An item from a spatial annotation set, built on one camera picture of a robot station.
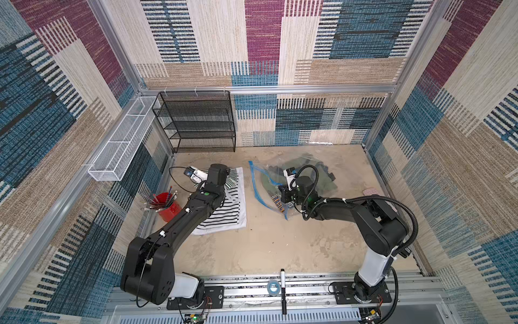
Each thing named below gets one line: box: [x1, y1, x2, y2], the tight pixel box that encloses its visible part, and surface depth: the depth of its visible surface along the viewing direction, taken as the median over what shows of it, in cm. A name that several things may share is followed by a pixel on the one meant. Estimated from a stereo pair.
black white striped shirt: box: [191, 166, 247, 236], surface depth 96 cm
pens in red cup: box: [143, 186, 179, 213], surface depth 89 cm
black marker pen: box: [280, 268, 287, 316], surface depth 76 cm
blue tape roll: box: [266, 279, 282, 297], surface depth 76 cm
